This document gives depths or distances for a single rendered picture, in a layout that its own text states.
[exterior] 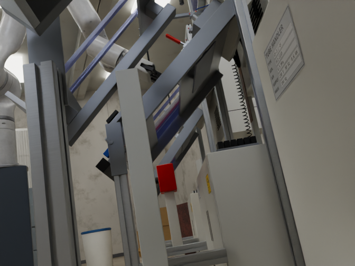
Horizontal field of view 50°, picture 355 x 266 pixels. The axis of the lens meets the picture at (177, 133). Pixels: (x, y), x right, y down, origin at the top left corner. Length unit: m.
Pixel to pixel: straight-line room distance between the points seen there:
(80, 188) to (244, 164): 8.56
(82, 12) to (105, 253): 4.88
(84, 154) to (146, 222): 8.95
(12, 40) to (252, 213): 1.08
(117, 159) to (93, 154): 8.68
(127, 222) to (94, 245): 4.85
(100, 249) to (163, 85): 4.90
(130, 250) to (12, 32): 0.94
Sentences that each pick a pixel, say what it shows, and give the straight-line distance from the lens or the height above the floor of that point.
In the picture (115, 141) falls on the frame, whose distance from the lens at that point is 1.21.
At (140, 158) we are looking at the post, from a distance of 0.95.
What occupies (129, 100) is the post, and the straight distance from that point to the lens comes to 0.99.
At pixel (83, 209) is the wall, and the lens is 9.61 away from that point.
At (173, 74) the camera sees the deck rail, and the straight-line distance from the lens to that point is 1.31.
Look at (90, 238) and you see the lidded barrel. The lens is 6.05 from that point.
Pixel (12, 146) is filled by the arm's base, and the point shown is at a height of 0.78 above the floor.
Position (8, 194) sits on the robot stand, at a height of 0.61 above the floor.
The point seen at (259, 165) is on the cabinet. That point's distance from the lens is 1.25.
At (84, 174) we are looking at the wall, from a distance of 9.74.
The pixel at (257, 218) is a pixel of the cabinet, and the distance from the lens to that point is 1.24.
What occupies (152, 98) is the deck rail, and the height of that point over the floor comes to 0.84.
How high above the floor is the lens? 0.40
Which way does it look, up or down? 14 degrees up
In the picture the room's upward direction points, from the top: 10 degrees counter-clockwise
